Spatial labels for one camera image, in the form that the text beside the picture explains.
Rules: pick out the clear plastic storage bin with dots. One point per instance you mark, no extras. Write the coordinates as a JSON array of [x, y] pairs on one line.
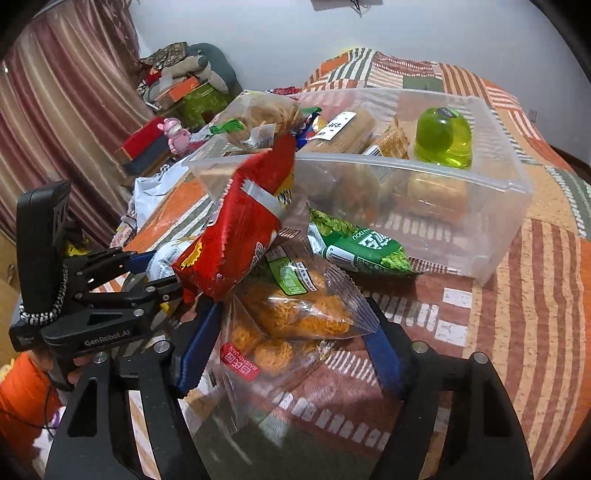
[[361, 188]]

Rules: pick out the pink plush toy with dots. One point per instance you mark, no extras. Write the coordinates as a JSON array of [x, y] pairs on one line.
[[178, 138]]

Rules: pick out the patchwork striped bedspread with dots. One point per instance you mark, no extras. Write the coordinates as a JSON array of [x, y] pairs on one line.
[[532, 318]]

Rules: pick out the green jelly cup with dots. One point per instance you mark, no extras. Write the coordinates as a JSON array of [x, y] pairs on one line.
[[444, 137]]

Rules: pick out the pile of clothes and boxes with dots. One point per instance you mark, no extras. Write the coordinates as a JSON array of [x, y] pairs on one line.
[[191, 82]]

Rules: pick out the white cloth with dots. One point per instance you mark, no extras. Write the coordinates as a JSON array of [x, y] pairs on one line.
[[149, 192]]

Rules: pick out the clear bag green label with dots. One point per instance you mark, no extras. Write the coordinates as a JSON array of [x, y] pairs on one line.
[[254, 119]]

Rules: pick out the yellow noodle snack pack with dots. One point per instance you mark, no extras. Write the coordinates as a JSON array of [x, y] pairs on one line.
[[160, 265]]

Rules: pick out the striped brown curtain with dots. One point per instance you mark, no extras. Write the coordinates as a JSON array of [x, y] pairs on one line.
[[68, 102]]

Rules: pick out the small black wall monitor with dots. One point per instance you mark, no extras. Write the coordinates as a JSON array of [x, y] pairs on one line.
[[360, 6]]

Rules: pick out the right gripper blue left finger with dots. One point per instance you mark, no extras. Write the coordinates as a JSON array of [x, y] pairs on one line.
[[95, 437]]

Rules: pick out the red snack bag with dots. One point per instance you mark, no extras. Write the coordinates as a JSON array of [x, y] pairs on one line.
[[244, 223]]

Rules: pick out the orange fried snack bag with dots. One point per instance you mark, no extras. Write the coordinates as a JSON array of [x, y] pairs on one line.
[[279, 322]]

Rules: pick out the red box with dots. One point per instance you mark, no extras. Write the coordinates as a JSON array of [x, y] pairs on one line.
[[139, 141]]

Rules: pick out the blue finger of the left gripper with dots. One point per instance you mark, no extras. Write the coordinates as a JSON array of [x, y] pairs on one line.
[[137, 263]]

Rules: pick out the left hand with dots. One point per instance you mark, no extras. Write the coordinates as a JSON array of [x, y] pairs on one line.
[[48, 363]]

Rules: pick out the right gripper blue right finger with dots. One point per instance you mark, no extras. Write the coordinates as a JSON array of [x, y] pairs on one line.
[[484, 438]]

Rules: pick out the clear cracker package white label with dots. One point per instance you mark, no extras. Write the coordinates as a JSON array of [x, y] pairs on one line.
[[349, 132]]

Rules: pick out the blue snack packet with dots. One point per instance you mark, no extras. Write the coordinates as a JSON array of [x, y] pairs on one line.
[[314, 123]]

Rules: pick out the green pea snack bag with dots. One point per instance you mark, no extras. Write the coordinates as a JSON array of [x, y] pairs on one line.
[[355, 248]]

